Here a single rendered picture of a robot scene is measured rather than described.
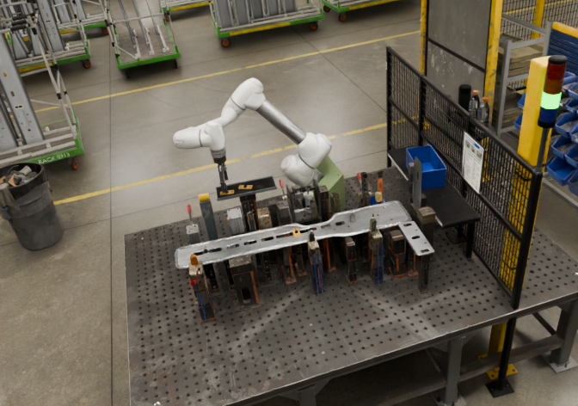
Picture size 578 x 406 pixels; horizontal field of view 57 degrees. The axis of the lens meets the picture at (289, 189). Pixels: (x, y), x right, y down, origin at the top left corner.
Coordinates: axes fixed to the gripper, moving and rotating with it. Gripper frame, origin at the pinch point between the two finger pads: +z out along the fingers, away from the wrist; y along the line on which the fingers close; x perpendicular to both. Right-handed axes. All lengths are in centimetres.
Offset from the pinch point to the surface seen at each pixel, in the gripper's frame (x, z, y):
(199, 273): -14, 16, 58
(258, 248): 16.3, 22.1, 36.7
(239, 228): 5.8, 19.3, 19.7
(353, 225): 72, 22, 28
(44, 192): -179, 68, -136
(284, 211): 33.2, 16.6, 12.0
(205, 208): -14.5, 12.9, 3.9
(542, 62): 151, -78, 61
